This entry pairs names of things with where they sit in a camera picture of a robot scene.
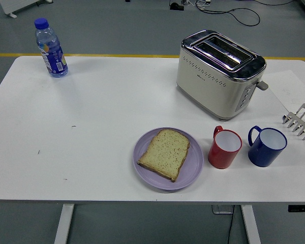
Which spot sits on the slice of bread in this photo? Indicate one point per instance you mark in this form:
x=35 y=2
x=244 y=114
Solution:
x=165 y=153

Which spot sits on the grey toaster lever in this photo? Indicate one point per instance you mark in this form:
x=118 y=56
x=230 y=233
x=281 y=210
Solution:
x=263 y=86

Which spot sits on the lilac round plate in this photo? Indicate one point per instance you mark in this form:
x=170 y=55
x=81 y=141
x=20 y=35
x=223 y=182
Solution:
x=193 y=172

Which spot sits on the cream and chrome toaster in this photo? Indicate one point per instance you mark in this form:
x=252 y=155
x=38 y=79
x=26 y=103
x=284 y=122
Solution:
x=208 y=84

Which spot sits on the red mug white inside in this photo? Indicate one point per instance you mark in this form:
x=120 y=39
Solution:
x=219 y=157

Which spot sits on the blue mug white inside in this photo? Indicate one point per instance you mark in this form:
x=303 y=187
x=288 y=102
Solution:
x=260 y=155

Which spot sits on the black floor device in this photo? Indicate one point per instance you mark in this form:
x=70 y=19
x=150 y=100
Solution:
x=176 y=6

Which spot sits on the clear water bottle blue cap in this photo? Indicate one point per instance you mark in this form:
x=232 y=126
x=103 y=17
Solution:
x=53 y=57

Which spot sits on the white table leg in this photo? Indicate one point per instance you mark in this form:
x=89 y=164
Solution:
x=250 y=223
x=64 y=223

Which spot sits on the silver metal toast rack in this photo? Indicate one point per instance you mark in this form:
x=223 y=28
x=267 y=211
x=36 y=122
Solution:
x=301 y=122

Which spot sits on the black table control panel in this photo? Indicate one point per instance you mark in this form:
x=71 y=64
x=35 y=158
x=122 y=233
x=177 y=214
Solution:
x=301 y=208

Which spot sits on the white floor stand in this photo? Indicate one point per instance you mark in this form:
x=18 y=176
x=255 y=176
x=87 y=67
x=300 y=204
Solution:
x=17 y=6

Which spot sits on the clear plastic under-table bracket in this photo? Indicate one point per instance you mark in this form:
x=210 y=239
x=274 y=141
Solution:
x=222 y=209

